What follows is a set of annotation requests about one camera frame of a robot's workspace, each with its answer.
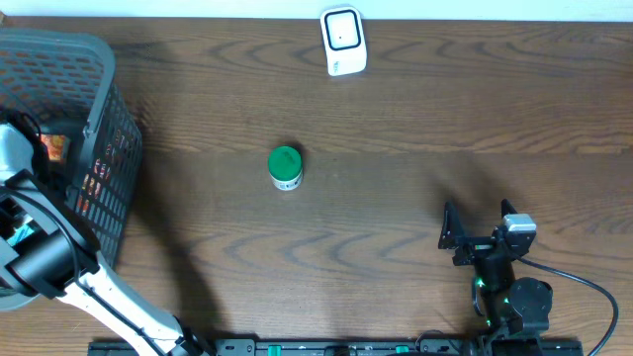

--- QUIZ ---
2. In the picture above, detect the green lid white jar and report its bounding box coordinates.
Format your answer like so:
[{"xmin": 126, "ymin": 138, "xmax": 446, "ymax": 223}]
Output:
[{"xmin": 267, "ymin": 145, "xmax": 303, "ymax": 191}]

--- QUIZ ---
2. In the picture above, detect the red snack package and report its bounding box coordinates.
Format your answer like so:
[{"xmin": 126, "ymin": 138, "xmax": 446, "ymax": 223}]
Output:
[{"xmin": 75, "ymin": 129, "xmax": 133, "ymax": 217}]

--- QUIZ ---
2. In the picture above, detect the orange tissue pack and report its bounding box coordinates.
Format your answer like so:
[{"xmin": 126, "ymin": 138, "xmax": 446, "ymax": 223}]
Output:
[{"xmin": 41, "ymin": 133, "xmax": 71, "ymax": 163}]

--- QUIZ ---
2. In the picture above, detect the teal wet wipes pack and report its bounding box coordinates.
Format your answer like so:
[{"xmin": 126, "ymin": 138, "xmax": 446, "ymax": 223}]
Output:
[{"xmin": 7, "ymin": 218, "xmax": 35, "ymax": 246}]

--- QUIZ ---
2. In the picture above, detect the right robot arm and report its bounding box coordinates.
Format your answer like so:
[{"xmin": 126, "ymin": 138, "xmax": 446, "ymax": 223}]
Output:
[{"xmin": 438, "ymin": 200, "xmax": 553, "ymax": 355}]

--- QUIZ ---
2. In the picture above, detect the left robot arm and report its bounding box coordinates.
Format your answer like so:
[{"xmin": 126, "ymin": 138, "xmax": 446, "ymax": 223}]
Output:
[{"xmin": 1, "ymin": 109, "xmax": 216, "ymax": 355}]

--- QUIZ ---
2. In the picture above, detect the white barcode scanner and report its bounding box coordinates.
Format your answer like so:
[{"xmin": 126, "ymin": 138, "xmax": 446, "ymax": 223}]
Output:
[{"xmin": 319, "ymin": 6, "xmax": 368, "ymax": 77}]

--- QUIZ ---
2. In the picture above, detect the grey plastic mesh basket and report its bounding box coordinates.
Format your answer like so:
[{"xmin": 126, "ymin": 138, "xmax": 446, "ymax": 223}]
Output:
[{"xmin": 1, "ymin": 29, "xmax": 142, "ymax": 311}]

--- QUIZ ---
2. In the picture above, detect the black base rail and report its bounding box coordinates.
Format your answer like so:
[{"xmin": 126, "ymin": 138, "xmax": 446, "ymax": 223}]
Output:
[{"xmin": 87, "ymin": 337, "xmax": 586, "ymax": 356}]

